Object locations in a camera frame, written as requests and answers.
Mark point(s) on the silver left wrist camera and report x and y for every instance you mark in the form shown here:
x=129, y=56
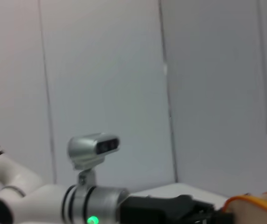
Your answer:
x=91, y=149

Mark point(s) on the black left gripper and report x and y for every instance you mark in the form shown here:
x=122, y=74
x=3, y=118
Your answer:
x=156, y=210

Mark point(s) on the silver and white left robot arm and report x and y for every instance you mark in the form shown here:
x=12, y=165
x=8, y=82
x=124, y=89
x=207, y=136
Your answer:
x=42, y=203

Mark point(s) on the beige food bag orange trim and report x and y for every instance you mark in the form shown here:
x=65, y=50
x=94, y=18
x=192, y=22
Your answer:
x=256, y=207

